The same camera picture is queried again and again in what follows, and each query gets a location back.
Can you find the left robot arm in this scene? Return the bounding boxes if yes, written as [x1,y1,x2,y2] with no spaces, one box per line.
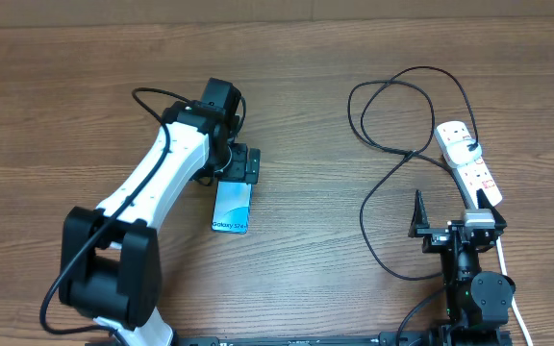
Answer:
[39,78,261,345]

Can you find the white charger adapter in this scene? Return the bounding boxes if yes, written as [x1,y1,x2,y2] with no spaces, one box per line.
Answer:
[434,121,482,168]

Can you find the white power strip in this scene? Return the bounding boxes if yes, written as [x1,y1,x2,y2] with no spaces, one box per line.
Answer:
[453,158,503,209]

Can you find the white power strip cord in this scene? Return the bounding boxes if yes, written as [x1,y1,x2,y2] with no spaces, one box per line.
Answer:
[495,237,534,346]

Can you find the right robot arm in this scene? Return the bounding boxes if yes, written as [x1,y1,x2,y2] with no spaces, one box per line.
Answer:
[409,190,516,345]

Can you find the black USB charging cable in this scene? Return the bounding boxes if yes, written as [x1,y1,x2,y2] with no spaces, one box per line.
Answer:
[346,65,481,283]

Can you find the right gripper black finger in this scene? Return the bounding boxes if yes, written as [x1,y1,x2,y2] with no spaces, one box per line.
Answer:
[408,189,430,237]
[476,189,507,230]

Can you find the Samsung Galaxy smartphone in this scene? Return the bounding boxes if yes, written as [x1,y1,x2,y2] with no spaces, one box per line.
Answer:
[212,181,253,234]

